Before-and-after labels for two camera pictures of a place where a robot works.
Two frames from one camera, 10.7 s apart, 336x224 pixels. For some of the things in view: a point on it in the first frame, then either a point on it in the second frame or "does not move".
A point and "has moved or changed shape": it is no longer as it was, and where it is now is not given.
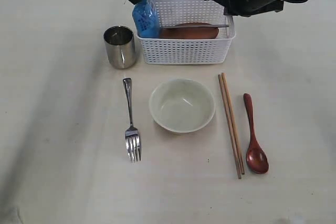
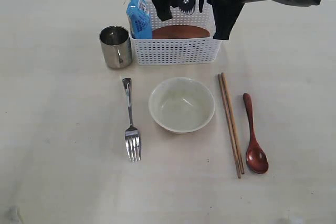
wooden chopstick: [226, 85] does not move
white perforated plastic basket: [172, 11] has moved or changed shape
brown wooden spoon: [256, 158] does not move
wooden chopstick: [227, 115] does not move
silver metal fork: [132, 138] does not move
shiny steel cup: [120, 43] has moved or changed shape
